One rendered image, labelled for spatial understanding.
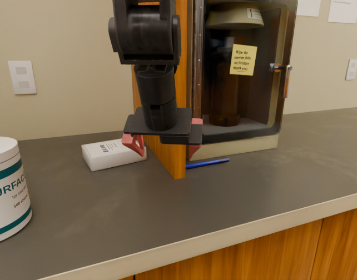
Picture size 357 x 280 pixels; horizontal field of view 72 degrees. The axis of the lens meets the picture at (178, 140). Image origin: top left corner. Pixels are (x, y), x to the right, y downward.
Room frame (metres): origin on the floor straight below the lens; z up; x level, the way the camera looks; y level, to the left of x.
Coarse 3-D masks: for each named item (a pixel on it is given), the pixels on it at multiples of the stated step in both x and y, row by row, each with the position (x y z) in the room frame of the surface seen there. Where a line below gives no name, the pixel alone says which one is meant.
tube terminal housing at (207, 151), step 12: (192, 0) 0.67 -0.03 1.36; (192, 12) 0.67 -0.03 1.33; (192, 24) 0.67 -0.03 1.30; (216, 144) 0.70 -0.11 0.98; (228, 144) 0.71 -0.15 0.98; (240, 144) 0.73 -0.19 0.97; (252, 144) 0.74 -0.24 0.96; (264, 144) 0.76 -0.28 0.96; (276, 144) 0.78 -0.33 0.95; (192, 156) 0.67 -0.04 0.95; (204, 156) 0.68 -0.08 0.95; (216, 156) 0.70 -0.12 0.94
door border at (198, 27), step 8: (200, 0) 0.66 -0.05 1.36; (200, 8) 0.66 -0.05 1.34; (200, 16) 0.66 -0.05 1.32; (200, 24) 0.66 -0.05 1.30; (200, 32) 0.66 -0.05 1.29; (200, 40) 0.66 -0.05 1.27; (200, 48) 0.66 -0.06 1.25; (200, 56) 0.66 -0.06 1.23; (200, 64) 0.66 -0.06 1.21; (200, 72) 0.66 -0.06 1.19; (200, 80) 0.66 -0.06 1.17; (200, 88) 0.66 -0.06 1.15; (192, 96) 0.65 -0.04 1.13; (200, 96) 0.66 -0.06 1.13; (200, 104) 0.66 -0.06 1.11; (192, 112) 0.65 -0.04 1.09; (200, 112) 0.66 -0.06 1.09
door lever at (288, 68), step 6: (276, 66) 0.74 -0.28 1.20; (282, 66) 0.72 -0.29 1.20; (288, 66) 0.70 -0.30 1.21; (288, 72) 0.70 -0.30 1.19; (288, 78) 0.70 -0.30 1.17; (282, 84) 0.71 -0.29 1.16; (288, 84) 0.70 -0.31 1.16; (282, 90) 0.71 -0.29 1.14; (288, 90) 0.70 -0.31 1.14; (282, 96) 0.70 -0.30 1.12
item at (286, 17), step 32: (224, 0) 0.68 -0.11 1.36; (256, 0) 0.72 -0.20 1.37; (288, 0) 0.75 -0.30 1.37; (224, 32) 0.69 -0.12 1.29; (256, 32) 0.72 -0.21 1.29; (288, 32) 0.76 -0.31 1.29; (224, 64) 0.69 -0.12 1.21; (256, 64) 0.72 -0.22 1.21; (288, 64) 0.76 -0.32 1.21; (224, 96) 0.69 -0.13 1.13; (256, 96) 0.73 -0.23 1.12; (224, 128) 0.69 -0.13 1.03; (256, 128) 0.73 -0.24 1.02
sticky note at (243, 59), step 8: (240, 48) 0.70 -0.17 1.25; (248, 48) 0.71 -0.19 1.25; (256, 48) 0.72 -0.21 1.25; (232, 56) 0.70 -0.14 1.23; (240, 56) 0.70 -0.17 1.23; (248, 56) 0.71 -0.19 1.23; (232, 64) 0.70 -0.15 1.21; (240, 64) 0.70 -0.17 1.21; (248, 64) 0.71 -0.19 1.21; (232, 72) 0.70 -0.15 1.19; (240, 72) 0.71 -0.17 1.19; (248, 72) 0.71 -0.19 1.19
